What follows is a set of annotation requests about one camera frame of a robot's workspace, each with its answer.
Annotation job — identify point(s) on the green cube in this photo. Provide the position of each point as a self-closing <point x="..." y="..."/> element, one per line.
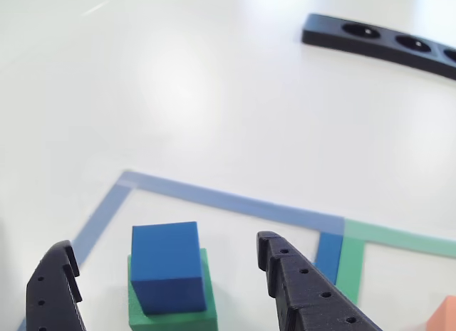
<point x="210" y="299"/>

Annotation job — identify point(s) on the small blue cube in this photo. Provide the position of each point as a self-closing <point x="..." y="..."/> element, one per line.
<point x="165" y="252"/>

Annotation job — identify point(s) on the orange cube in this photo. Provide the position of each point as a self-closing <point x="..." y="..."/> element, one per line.
<point x="443" y="316"/>

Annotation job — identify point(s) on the black power strip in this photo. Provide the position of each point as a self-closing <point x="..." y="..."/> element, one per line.
<point x="377" y="42"/>

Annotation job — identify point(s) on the green square frame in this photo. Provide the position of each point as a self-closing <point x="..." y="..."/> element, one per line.
<point x="351" y="260"/>

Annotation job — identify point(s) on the blue square frame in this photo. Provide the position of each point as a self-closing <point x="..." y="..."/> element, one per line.
<point x="213" y="199"/>

